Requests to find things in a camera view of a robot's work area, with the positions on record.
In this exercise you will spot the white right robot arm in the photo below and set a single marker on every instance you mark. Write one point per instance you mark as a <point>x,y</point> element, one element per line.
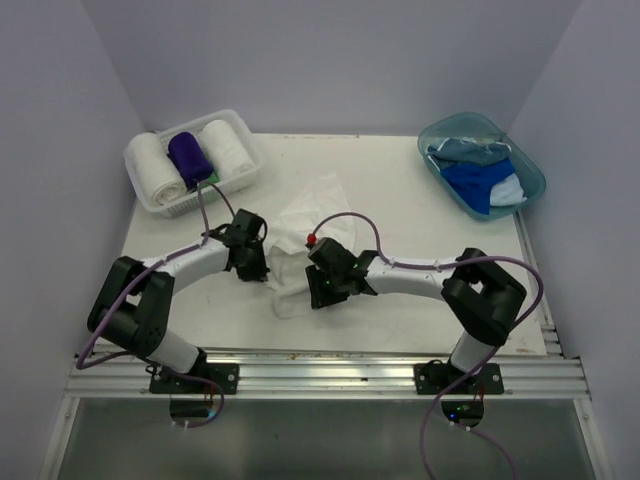
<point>484,297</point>

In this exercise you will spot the white plastic basket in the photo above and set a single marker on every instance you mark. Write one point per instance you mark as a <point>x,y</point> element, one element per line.
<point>190,202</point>

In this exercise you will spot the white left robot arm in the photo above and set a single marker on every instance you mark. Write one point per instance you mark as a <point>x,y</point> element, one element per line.
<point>133,306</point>

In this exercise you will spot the denim blue cloth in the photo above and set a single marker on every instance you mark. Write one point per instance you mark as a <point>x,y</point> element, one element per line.
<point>462,150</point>

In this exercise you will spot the light blue towel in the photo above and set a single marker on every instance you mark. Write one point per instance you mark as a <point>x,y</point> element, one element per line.
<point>507,194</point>

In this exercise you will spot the large white rolled towel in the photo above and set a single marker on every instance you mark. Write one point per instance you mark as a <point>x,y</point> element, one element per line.
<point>155,174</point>

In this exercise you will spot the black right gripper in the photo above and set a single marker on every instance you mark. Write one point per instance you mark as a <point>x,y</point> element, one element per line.
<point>320,297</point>

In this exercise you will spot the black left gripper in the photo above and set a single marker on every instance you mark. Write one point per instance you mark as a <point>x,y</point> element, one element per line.
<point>257,273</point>

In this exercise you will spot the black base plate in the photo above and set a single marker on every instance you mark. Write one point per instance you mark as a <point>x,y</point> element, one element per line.
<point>434,376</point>
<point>204,378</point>

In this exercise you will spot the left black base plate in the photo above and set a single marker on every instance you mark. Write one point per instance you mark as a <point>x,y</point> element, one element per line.
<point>204,378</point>

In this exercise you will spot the aluminium rail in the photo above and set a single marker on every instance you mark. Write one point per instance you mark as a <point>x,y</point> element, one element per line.
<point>338,376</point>

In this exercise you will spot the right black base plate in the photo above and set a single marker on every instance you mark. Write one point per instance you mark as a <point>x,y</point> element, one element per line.
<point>434,376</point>

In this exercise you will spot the purple towel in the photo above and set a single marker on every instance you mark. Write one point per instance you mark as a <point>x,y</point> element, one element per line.
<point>189,159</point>

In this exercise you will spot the teal plastic bin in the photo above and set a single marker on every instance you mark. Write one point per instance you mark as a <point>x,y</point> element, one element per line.
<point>478,127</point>

